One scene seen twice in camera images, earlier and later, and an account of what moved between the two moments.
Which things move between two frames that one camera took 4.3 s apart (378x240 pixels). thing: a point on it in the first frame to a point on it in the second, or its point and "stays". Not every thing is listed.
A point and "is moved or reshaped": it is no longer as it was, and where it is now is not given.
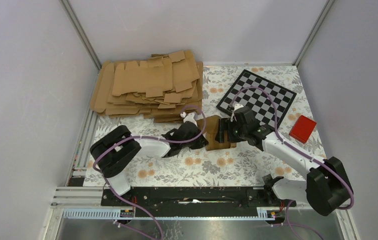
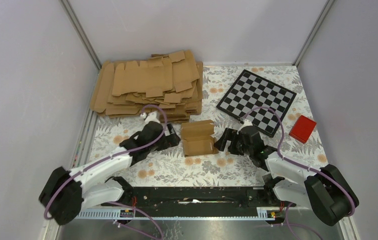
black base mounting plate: (174, 201) stays
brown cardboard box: (211, 132) is moved or reshaped
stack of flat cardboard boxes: (161, 87) stays
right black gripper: (225, 124) to (229, 134)
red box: (302, 128) stays
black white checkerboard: (269, 101) stays
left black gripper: (201, 142) to (168, 141)
